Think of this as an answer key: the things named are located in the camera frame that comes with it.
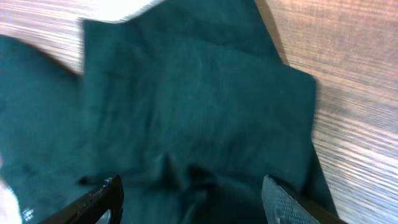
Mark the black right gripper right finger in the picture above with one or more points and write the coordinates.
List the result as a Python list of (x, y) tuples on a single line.
[(280, 207)]

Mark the black t-shirt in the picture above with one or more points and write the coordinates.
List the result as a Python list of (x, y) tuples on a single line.
[(189, 103)]

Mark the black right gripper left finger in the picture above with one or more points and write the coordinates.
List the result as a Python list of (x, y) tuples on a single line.
[(102, 204)]

